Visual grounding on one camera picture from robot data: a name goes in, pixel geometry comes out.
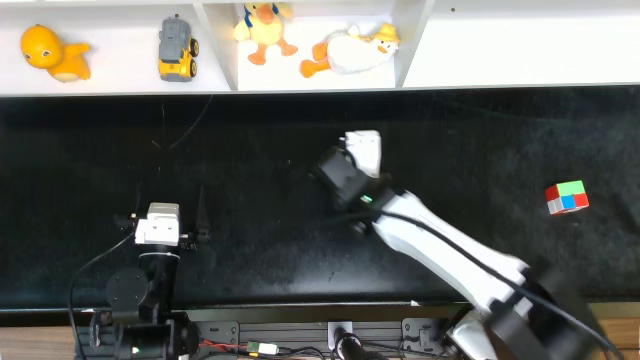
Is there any white shelf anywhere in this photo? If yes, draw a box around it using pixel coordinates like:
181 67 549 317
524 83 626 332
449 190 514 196
0 0 640 97

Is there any grey and yellow toy truck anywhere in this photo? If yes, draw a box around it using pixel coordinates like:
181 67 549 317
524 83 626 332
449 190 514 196
157 16 200 83

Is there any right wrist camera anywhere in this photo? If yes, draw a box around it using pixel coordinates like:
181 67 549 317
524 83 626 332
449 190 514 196
344 129 383 179

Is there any white plush duck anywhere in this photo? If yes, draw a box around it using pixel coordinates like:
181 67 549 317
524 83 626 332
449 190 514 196
298 22 401 80

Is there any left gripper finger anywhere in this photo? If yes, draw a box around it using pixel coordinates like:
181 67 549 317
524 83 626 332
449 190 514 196
196 185 211 245
131 183 148 221

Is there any yellow plush duck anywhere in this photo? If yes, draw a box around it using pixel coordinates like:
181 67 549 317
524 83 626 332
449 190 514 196
232 2 300 67

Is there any black cable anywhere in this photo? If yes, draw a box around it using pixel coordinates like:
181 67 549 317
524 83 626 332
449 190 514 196
67 230 137 360
324 209 624 360

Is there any mounting rail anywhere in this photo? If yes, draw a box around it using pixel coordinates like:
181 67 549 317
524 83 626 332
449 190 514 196
74 308 469 360

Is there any many-coloured puzzle cube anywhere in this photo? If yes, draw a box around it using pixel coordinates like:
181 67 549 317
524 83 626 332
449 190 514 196
543 179 591 216

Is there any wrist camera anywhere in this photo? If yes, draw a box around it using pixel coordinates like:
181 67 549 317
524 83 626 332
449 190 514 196
344 129 383 179
133 201 181 247

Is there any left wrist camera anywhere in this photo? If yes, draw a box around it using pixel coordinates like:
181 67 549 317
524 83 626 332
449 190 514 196
133 201 181 247

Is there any orange rubber dinosaur toy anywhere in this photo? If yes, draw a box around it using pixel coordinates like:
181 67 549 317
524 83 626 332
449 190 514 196
19 23 93 84

